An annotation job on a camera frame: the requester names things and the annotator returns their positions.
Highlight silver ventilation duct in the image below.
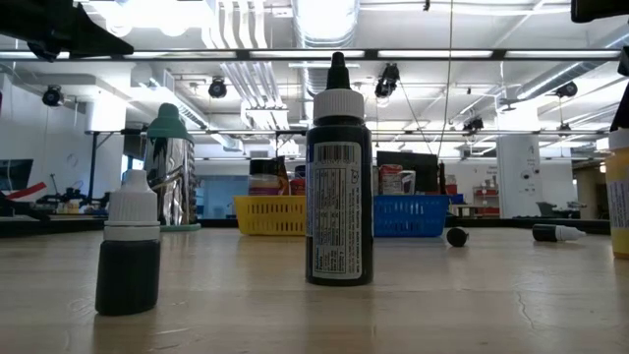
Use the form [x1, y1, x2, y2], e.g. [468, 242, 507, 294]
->
[293, 0, 361, 49]

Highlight small black ball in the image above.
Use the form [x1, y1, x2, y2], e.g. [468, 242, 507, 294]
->
[445, 226, 470, 249]

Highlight white cylindrical column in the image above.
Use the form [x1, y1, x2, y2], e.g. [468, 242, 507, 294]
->
[495, 135, 542, 217]

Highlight spice jar with purple label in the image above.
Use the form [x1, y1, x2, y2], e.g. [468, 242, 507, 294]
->
[248, 157, 281, 197]

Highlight black bottle with white cap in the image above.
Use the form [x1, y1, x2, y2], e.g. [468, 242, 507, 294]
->
[304, 50, 375, 287]

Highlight black background monitor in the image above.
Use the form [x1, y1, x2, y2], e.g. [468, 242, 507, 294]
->
[375, 150, 439, 194]

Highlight yellow food colouring bottle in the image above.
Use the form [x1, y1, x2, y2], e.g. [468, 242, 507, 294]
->
[604, 128, 629, 261]

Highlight dark wall monitor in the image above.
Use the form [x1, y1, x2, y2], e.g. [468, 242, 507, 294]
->
[0, 158, 34, 192]

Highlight orange taco seasoning packet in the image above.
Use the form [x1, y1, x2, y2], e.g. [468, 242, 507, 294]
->
[274, 155, 292, 197]

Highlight yellow plastic basket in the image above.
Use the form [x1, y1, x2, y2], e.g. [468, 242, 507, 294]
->
[233, 194, 308, 237]

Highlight small white-capped dropper bottle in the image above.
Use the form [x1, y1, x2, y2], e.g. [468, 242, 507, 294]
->
[532, 223, 587, 243]
[93, 168, 162, 317]

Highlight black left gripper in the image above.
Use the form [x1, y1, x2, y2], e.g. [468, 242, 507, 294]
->
[0, 0, 135, 63]

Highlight black aluminium table frame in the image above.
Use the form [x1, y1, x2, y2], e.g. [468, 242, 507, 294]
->
[0, 47, 629, 238]

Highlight red mini cereal box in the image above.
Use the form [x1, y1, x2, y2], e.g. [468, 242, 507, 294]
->
[377, 164, 404, 196]

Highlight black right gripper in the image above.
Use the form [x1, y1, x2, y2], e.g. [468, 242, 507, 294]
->
[570, 0, 629, 133]

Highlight blue plastic basket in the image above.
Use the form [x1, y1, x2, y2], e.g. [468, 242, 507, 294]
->
[372, 194, 451, 239]

